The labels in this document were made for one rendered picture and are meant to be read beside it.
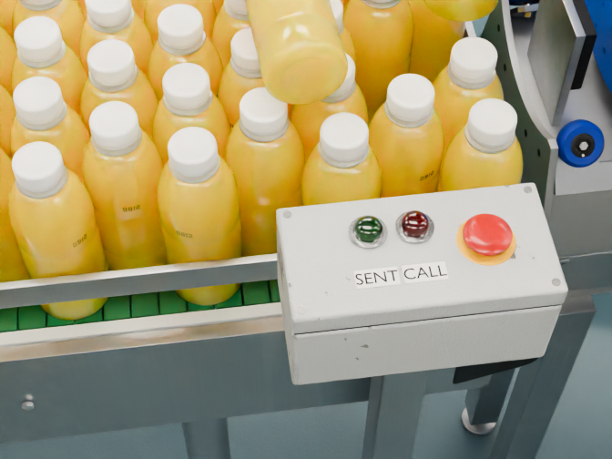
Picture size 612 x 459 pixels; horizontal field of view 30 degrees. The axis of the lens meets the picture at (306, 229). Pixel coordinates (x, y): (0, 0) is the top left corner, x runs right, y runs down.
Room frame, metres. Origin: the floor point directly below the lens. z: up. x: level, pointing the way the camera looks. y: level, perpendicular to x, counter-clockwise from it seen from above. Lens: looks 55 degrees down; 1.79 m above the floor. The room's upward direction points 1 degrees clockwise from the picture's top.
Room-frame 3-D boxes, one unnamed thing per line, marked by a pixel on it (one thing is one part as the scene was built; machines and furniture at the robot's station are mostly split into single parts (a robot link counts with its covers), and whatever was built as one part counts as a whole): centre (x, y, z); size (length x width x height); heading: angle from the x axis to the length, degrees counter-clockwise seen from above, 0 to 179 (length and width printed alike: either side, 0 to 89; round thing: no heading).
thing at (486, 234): (0.48, -0.13, 1.11); 0.04 x 0.04 x 0.01
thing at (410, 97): (0.64, -0.08, 1.08); 0.04 x 0.04 x 0.02
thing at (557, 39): (0.79, -0.25, 0.99); 0.10 x 0.02 x 0.12; 8
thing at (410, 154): (0.63, -0.08, 0.99); 0.07 x 0.07 x 0.18
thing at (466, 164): (0.61, -0.15, 0.99); 0.07 x 0.07 x 0.18
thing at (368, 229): (0.49, -0.05, 1.11); 0.02 x 0.02 x 0.01
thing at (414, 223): (0.49, -0.08, 1.11); 0.02 x 0.02 x 0.01
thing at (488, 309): (0.47, -0.08, 1.05); 0.20 x 0.10 x 0.10; 98
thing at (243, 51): (0.69, 0.05, 1.08); 0.04 x 0.04 x 0.02
